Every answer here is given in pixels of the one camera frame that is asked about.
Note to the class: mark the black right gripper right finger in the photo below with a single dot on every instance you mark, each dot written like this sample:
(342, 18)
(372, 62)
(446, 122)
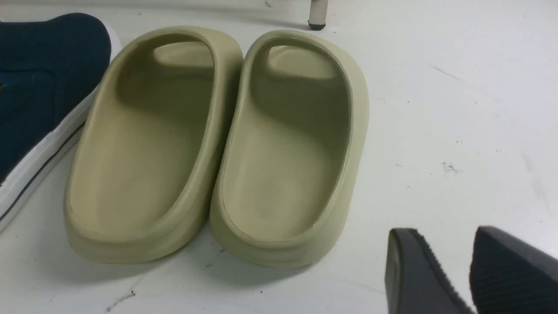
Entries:
(509, 276)

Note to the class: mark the navy canvas sneaker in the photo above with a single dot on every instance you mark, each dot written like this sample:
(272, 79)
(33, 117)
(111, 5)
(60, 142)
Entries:
(50, 71)

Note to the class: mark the steel shoe rack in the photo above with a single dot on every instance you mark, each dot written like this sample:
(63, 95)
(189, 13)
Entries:
(318, 14)

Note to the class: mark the beige foam slide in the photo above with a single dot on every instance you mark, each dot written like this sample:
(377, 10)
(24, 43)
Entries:
(293, 150)
(145, 167)

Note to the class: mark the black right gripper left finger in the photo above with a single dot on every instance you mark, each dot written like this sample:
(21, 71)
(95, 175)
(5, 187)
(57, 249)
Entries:
(414, 280)

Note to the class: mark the beige foam slide right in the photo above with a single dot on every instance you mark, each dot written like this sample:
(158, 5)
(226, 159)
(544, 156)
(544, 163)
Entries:
(293, 150)

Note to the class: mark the beige foam slide left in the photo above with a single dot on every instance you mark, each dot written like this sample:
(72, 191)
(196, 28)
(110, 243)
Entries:
(145, 167)

